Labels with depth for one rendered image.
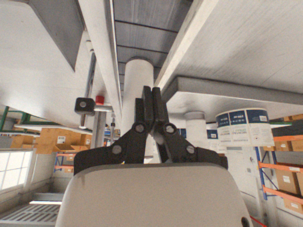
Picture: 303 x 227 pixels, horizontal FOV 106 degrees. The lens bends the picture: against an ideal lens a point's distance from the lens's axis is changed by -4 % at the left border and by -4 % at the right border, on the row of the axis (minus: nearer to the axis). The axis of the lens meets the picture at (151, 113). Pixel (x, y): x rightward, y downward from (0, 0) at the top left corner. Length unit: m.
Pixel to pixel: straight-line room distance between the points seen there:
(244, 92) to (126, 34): 0.40
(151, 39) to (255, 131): 0.50
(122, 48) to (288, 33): 0.29
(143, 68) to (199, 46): 0.13
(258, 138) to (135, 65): 0.50
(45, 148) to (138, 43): 2.18
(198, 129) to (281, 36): 0.35
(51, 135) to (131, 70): 2.11
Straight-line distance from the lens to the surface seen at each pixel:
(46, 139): 2.31
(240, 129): 0.57
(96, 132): 0.59
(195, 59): 0.32
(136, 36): 0.19
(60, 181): 9.78
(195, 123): 0.53
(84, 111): 0.23
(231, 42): 0.31
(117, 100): 0.18
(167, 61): 0.19
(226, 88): 0.44
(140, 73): 0.20
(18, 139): 4.84
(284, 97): 0.64
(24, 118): 2.57
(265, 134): 0.61
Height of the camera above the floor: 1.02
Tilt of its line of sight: 15 degrees down
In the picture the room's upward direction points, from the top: 180 degrees counter-clockwise
